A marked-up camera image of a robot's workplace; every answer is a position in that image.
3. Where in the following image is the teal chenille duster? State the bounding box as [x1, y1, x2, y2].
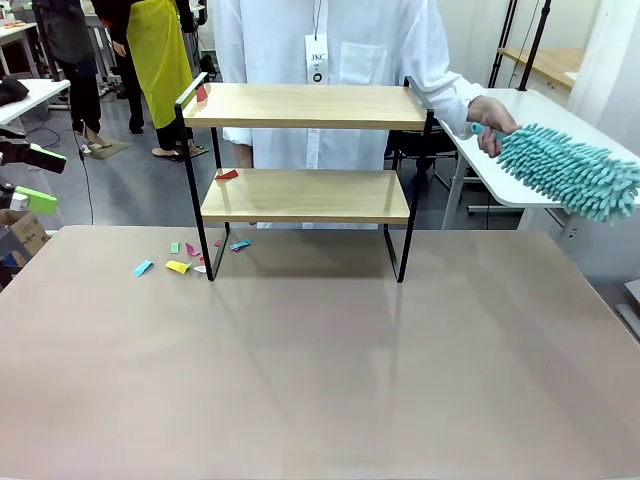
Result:
[469, 122, 640, 225]

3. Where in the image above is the person's left forearm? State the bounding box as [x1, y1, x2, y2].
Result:
[432, 59, 489, 124]

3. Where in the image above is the person's right forearm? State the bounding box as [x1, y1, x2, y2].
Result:
[222, 127, 253, 148]

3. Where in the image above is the two-tier wood and metal shelf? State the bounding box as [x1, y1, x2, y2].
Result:
[174, 72, 435, 284]

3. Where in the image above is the person's right hand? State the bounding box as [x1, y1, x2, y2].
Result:
[235, 144, 259, 227]

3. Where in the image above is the person's left hand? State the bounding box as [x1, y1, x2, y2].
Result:
[467, 95, 524, 159]

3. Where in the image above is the cardboard box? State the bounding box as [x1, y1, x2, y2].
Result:
[0, 209, 51, 267]

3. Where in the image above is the white desk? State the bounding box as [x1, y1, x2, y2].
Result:
[0, 77, 71, 227]

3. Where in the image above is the black bag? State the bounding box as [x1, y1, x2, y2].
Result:
[0, 75, 31, 107]

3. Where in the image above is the grey floor mat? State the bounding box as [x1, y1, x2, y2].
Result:
[82, 138, 134, 161]

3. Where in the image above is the person in dark clothes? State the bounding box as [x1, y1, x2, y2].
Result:
[32, 0, 104, 149]

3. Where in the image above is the white background workbench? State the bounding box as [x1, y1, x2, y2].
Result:
[0, 22, 39, 76]

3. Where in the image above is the person in yellow apron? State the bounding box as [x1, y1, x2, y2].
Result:
[99, 0, 206, 164]

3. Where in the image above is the black background equipment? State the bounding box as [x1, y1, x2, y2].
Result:
[198, 52, 219, 82]

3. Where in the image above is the person in white coat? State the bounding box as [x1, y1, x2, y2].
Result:
[212, 0, 489, 231]

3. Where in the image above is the white name badge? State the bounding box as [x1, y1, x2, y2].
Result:
[304, 34, 329, 84]

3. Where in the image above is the black office chair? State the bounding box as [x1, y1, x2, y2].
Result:
[384, 119, 459, 174]

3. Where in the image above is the black tripod stand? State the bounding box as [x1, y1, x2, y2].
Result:
[487, 0, 519, 89]

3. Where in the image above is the white side table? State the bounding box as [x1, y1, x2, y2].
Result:
[434, 87, 640, 246]

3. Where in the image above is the black pole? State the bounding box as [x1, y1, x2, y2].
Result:
[517, 0, 554, 92]

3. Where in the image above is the wooden workbench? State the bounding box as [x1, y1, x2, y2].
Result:
[497, 47, 586, 91]

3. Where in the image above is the black floor cable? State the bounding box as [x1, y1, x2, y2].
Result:
[73, 127, 97, 227]

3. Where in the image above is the thin dark lanyard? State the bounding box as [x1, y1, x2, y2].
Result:
[310, 0, 326, 39]

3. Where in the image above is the grey metal rail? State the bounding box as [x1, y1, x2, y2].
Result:
[615, 279, 640, 346]

